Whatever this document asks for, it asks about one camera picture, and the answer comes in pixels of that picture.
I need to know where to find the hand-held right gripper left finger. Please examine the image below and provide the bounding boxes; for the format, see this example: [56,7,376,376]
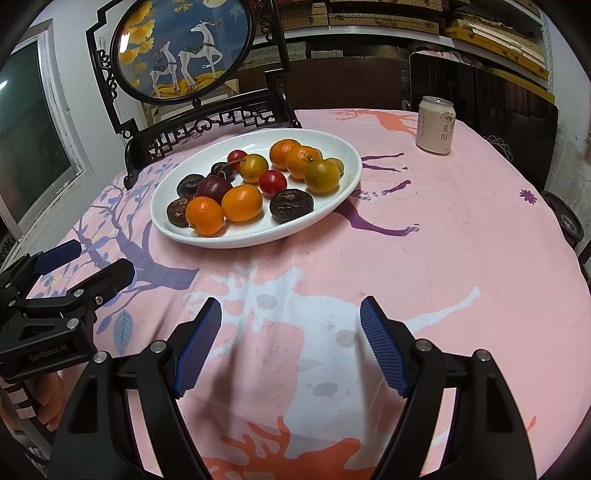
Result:
[54,298,223,480]

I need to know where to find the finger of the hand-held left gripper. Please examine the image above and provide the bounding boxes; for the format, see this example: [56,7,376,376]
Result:
[0,239,83,296]
[18,257,136,329]

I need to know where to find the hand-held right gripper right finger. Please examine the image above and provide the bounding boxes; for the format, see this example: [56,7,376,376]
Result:
[359,295,539,480]

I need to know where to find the white oval plate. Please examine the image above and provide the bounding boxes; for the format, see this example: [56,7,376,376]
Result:
[150,128,362,250]

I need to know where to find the person's left hand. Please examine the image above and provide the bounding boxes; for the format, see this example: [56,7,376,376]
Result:
[36,370,66,428]

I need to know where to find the white framed window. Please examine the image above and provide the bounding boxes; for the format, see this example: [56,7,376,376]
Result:
[0,28,95,241]

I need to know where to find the dark purple plum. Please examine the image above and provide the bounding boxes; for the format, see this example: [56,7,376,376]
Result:
[197,175,233,204]

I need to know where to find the yellow orange plum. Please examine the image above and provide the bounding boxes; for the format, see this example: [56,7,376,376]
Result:
[239,154,269,184]

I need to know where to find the black wheel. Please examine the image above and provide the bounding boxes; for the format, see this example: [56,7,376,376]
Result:
[541,190,586,247]

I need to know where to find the pale beverage can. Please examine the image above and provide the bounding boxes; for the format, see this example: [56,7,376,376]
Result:
[416,96,457,155]

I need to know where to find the round painted screen on stand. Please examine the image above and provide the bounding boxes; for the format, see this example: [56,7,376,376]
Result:
[87,0,303,190]

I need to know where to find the black chair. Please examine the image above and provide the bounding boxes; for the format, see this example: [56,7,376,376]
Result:
[409,50,559,188]

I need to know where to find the storage shelf with flat boxes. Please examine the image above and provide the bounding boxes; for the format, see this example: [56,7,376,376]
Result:
[240,0,555,107]

